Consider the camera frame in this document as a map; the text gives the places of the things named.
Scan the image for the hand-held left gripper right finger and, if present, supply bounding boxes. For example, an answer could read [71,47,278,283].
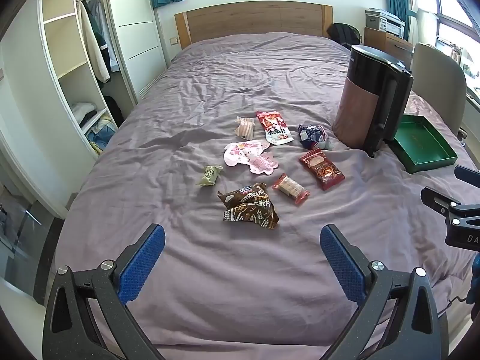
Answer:
[319,224,451,360]

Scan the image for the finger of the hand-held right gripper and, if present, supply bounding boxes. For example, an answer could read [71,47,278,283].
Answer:
[454,165,480,188]
[420,186,480,229]

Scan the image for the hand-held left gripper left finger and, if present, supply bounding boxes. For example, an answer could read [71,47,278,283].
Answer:
[42,223,177,360]

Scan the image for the green tray box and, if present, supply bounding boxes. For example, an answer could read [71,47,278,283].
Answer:
[390,114,459,175]

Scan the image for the clear red-edged biscuit packet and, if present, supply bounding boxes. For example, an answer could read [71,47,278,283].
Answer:
[271,173,310,205]

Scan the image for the dark red snack packet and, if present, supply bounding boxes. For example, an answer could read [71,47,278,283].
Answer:
[299,148,345,192]

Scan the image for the small green snack packet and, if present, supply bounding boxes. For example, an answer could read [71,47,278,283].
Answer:
[196,165,223,187]

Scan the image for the brown snack packet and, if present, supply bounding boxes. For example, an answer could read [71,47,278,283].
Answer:
[217,182,280,229]

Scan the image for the small pink cartoon packet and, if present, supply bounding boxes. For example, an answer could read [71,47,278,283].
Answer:
[249,152,279,175]

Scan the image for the blue and white snack packet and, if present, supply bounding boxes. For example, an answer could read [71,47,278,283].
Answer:
[298,124,334,151]

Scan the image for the large pink cartoon packet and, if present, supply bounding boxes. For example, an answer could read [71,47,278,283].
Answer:
[224,139,263,167]

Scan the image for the red and white snack packet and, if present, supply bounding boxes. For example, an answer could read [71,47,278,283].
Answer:
[256,110,294,145]

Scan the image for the striped pink candy packet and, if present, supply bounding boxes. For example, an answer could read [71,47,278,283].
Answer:
[234,116,255,139]

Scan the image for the beige chair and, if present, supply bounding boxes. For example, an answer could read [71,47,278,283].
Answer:
[410,42,469,136]

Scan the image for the black and copper kettle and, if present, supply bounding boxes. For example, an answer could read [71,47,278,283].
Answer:
[333,44,414,158]

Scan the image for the pile of colourful clothes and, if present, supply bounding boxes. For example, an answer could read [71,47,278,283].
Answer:
[84,118,117,154]

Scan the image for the wooden cabinet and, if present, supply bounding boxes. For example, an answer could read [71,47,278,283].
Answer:
[364,27,417,72]

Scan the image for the black bag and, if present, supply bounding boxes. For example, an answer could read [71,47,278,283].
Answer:
[104,95,124,128]

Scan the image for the folded white and dark clothes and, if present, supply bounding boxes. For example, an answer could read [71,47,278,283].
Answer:
[71,101,107,130]

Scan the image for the white printer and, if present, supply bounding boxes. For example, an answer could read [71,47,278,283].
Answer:
[382,13,406,39]

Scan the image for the bed with purple sheet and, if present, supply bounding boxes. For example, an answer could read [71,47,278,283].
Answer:
[54,32,480,360]

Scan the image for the window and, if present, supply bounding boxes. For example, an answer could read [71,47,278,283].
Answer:
[414,0,480,94]

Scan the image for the black backpack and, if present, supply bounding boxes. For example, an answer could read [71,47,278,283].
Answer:
[327,23,362,50]

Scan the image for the white hanging jacket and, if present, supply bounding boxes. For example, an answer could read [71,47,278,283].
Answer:
[77,0,111,83]

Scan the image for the white wardrobe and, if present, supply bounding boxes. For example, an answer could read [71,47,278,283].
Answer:
[37,0,167,158]

